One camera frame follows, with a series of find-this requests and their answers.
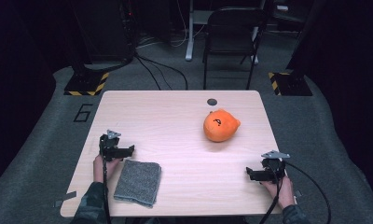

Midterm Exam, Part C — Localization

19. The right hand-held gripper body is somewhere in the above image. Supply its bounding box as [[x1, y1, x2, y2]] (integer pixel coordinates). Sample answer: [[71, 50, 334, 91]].
[[261, 150, 291, 185]]

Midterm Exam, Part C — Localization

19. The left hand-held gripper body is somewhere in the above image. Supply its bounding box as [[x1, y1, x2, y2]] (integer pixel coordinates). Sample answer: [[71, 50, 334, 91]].
[[99, 129, 124, 162]]

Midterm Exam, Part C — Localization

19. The grey towel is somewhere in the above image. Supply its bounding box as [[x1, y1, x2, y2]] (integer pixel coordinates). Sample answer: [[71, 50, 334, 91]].
[[113, 159, 162, 209]]

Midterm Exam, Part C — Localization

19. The orange plush toy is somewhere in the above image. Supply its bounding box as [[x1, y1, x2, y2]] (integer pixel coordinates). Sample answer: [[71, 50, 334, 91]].
[[202, 108, 242, 143]]

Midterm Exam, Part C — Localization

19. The person's left hand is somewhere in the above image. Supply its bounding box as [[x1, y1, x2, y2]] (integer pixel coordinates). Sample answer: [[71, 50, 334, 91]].
[[93, 154, 120, 184]]

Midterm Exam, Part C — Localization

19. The person's right hand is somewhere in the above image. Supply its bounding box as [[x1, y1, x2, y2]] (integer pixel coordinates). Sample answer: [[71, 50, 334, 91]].
[[261, 176, 296, 210]]

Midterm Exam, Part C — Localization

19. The black stand with striped base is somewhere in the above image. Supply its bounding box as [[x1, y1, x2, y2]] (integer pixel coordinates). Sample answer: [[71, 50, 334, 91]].
[[268, 69, 313, 97], [63, 63, 110, 97]]

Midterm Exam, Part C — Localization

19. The white desk leg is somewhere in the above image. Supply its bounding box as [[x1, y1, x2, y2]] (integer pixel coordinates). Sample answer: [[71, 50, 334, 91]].
[[251, 27, 260, 65], [185, 0, 196, 62]]

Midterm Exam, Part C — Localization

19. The black equipment cabinet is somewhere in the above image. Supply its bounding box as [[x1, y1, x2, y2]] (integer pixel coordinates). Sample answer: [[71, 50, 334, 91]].
[[70, 0, 136, 64]]

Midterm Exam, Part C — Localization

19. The black folding chair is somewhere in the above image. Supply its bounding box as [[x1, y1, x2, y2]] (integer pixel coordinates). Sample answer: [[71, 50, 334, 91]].
[[202, 7, 269, 91]]

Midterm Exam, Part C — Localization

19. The right hand-held gripper black cable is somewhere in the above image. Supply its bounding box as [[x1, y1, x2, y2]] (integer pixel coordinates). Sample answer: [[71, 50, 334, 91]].
[[258, 161, 284, 224]]

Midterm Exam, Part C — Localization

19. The hand-held gripper black cable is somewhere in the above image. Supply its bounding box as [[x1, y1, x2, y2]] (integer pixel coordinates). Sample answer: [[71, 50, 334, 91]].
[[258, 161, 284, 224], [102, 157, 112, 224]]

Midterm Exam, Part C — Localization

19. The left hand-held gripper black cable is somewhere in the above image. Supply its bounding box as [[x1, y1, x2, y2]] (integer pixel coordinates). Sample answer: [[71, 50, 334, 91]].
[[102, 157, 112, 224]]

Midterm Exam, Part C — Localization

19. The black floor cable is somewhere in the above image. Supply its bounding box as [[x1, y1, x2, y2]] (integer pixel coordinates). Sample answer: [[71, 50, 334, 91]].
[[134, 55, 162, 91], [283, 161, 332, 224], [134, 54, 189, 91]]

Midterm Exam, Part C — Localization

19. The white floor cable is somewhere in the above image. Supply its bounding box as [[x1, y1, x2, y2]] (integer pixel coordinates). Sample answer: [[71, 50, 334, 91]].
[[137, 0, 207, 49]]

